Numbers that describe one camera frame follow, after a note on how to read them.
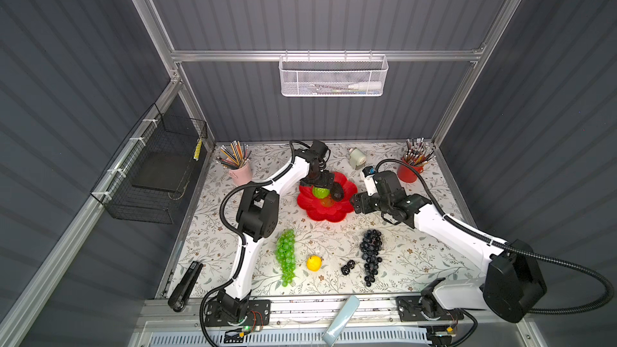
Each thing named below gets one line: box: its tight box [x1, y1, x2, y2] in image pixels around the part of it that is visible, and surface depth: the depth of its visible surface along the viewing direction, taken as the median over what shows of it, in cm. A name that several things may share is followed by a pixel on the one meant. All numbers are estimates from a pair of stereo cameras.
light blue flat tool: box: [321, 294, 360, 347], surface depth 69 cm
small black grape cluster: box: [340, 259, 356, 276], surface depth 82 cm
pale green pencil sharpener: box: [347, 146, 368, 170], surface depth 110 cm
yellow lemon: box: [306, 255, 323, 272], surface depth 82 cm
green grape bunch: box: [276, 228, 297, 288], surface depth 83 cm
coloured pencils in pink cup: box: [216, 140, 253, 170], surface depth 102 cm
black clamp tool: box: [167, 261, 205, 313], surface depth 79 cm
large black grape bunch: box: [359, 228, 384, 287], surface depth 84 cm
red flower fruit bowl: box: [296, 171, 359, 223], surface depth 100 cm
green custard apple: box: [312, 186, 331, 200], surface depth 98 cm
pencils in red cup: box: [404, 136, 437, 167], surface depth 96 cm
